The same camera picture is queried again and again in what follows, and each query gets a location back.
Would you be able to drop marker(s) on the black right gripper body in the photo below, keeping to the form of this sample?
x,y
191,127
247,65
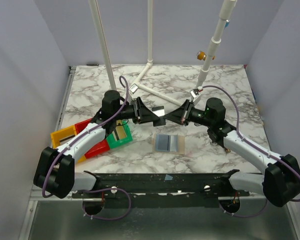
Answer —
x,y
186,114

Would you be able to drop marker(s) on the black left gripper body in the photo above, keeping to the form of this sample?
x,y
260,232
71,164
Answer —
x,y
130,112

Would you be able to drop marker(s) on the beige card holder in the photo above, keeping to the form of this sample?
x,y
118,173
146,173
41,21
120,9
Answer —
x,y
169,143

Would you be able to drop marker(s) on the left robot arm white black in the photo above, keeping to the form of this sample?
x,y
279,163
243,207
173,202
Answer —
x,y
55,172

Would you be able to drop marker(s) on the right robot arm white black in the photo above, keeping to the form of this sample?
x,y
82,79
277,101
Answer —
x,y
279,178

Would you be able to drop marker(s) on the gold credit card in bin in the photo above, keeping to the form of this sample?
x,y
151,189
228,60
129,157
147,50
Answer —
x,y
119,131

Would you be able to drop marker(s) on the green plastic bin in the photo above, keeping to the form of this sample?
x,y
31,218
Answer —
x,y
113,143

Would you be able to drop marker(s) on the red plastic bin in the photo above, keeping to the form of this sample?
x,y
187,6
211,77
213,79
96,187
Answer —
x,y
92,143

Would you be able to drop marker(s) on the orange knob on pipe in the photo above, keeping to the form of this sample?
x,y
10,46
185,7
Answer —
x,y
201,56

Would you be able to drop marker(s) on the yellow plastic bin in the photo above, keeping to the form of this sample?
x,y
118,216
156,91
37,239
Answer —
x,y
63,135

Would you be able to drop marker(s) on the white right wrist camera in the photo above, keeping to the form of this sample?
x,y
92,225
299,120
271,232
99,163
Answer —
x,y
196,94

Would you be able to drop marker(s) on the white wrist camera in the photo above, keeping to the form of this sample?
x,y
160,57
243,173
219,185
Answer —
x,y
132,89
196,94

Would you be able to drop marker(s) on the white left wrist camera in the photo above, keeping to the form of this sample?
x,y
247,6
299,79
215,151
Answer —
x,y
132,89

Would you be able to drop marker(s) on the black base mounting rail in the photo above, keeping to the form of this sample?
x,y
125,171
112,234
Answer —
x,y
160,190

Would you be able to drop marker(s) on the white PVC pipe frame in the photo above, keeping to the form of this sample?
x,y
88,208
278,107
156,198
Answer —
x,y
224,19

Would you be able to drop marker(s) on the aluminium extrusion rail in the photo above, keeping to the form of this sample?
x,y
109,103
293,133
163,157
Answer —
x,y
72,70

